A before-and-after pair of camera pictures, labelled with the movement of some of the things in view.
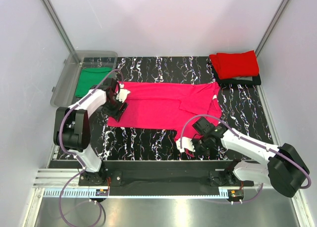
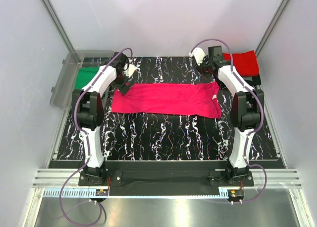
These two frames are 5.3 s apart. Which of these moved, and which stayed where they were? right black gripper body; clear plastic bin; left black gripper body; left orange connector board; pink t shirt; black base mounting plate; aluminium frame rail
Moved: left black gripper body; pink t shirt; right black gripper body
Stayed: aluminium frame rail; left orange connector board; black base mounting plate; clear plastic bin
